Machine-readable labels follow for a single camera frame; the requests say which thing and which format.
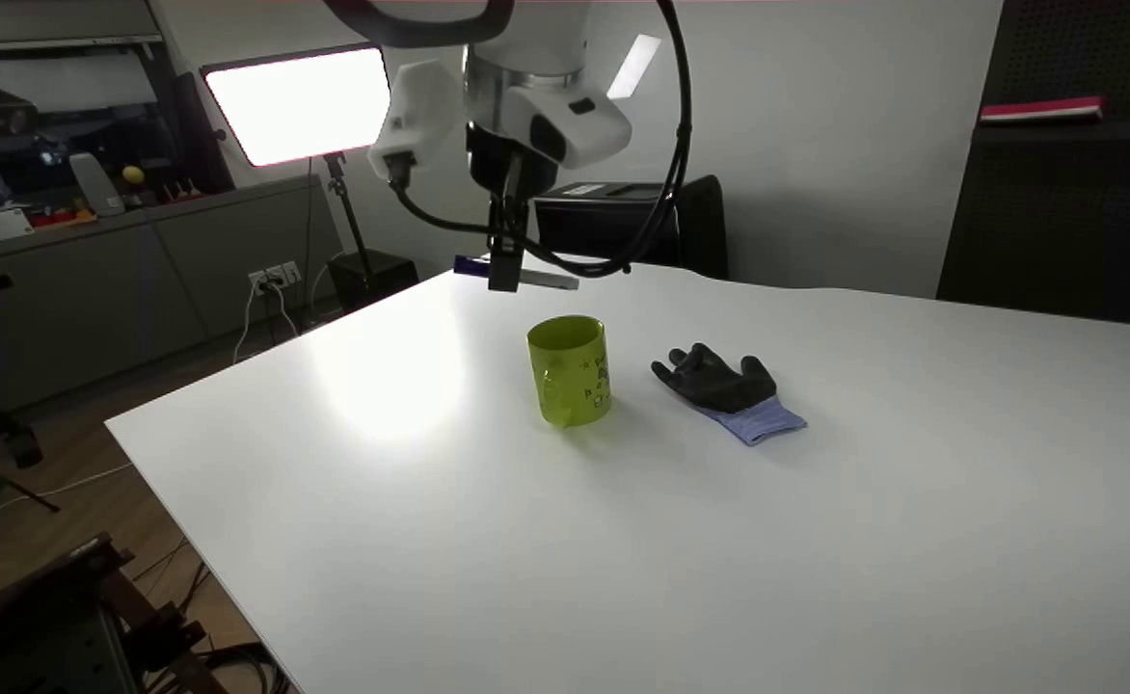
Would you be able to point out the bright rectangular light panel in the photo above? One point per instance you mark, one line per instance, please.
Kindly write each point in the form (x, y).
(295, 108)

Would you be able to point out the dark wooden floor rack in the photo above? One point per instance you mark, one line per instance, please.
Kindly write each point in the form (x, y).
(64, 629)

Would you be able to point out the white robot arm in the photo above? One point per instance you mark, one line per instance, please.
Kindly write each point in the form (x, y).
(539, 52)

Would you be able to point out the black floor box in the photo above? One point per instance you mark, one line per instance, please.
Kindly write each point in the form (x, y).
(372, 275)

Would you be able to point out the black computer case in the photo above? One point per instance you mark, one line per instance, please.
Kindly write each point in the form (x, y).
(679, 231)

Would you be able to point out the white bottle on counter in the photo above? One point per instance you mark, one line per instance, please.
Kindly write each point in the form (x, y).
(93, 183)

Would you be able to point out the black glove with purple cuff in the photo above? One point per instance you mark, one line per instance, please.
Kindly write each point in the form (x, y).
(714, 381)

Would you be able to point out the grey low counter cabinet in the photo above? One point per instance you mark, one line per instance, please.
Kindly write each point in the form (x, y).
(115, 295)

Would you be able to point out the ceiling light strip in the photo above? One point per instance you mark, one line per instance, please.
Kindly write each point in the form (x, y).
(634, 63)

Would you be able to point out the lime green mug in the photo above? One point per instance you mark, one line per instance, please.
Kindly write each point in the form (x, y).
(571, 377)

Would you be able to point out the black light stand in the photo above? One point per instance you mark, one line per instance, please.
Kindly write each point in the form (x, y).
(344, 207)

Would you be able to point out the dark tall cabinet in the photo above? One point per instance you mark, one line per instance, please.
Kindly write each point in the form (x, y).
(1065, 218)

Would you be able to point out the pink flat item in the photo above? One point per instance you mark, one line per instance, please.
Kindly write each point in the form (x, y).
(1041, 108)

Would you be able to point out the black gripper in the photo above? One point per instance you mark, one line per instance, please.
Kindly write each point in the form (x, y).
(508, 158)

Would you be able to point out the white power strip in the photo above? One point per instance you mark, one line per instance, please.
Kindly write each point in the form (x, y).
(274, 275)

